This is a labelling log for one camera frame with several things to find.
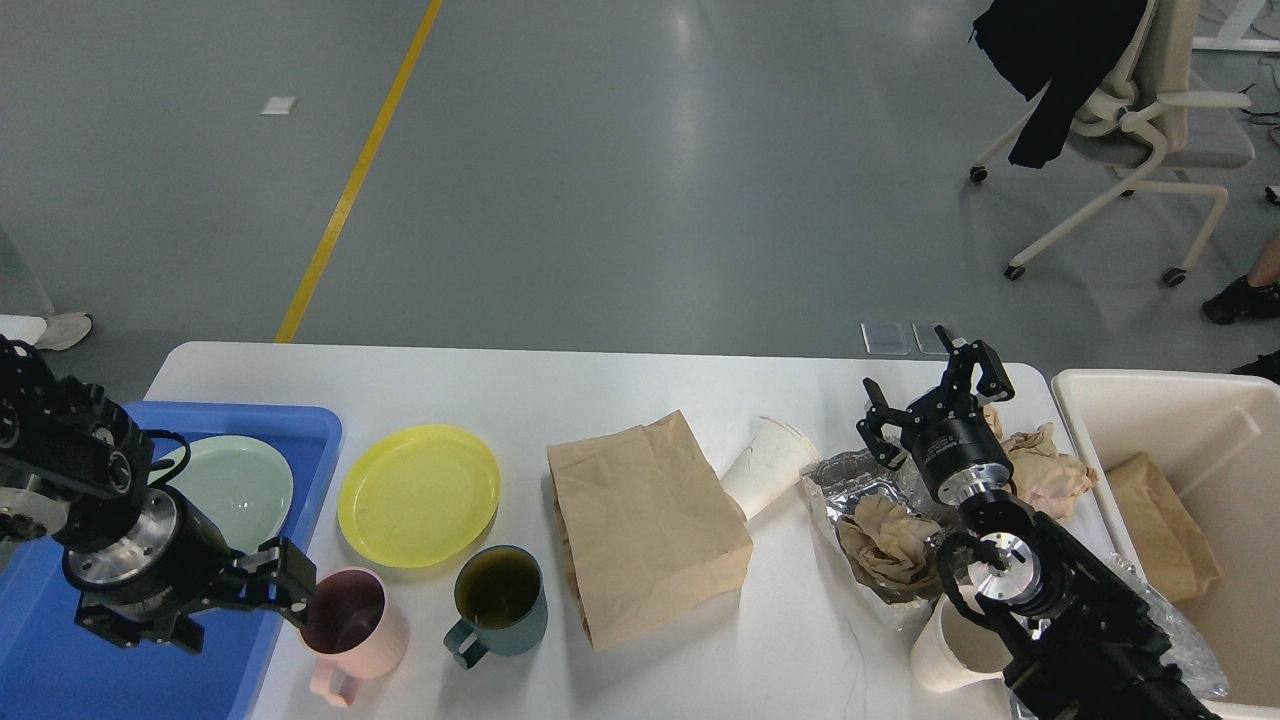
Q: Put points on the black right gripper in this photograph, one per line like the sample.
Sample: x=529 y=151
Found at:
x=953 y=445

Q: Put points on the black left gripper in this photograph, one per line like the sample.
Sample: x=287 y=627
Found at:
x=147 y=585

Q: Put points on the pink ribbed mug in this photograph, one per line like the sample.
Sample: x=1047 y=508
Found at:
x=356 y=631

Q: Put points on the yellow plastic plate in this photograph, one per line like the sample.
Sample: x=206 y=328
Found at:
x=419 y=496

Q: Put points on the dark teal mug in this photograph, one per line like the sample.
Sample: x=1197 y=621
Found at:
x=500 y=597

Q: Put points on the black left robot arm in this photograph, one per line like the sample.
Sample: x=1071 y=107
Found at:
x=75 y=464

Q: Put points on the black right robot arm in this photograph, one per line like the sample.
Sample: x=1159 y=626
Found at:
x=1081 y=641

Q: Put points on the floor outlet plates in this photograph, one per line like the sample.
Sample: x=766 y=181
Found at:
x=898 y=339

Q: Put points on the pale green plate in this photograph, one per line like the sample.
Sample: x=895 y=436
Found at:
x=239 y=485

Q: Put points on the crumpled aluminium foil tray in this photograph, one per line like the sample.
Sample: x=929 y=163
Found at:
x=834 y=485

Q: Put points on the crumpled beige napkin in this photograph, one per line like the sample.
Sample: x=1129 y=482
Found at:
x=1046 y=478

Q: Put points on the crumpled brown napkin in foil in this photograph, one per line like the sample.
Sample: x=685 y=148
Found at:
x=890 y=550

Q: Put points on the white paper cup lying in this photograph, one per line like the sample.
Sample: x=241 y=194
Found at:
x=771 y=463

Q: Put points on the blue plastic tray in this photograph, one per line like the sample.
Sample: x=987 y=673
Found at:
x=52 y=669

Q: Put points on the white paper cup upright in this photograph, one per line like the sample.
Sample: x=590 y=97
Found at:
x=951 y=652

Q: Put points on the brown paper bag in bin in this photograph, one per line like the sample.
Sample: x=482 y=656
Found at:
x=1172 y=549

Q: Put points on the cream plastic bin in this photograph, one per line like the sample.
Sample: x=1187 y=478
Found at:
x=1216 y=438

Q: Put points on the white shoe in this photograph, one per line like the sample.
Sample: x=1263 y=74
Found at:
x=63 y=331

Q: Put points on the black shoe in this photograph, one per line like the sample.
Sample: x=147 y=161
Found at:
x=1242 y=301
x=1266 y=366

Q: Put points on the beige office chair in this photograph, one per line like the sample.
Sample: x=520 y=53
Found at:
x=1149 y=124

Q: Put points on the clear plastic wrap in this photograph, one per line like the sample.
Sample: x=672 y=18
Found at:
x=1201 y=670

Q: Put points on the black jacket on chair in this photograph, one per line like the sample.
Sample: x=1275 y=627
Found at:
x=1057 y=53

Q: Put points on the white desk frame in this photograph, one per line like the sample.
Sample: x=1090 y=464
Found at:
x=1237 y=32

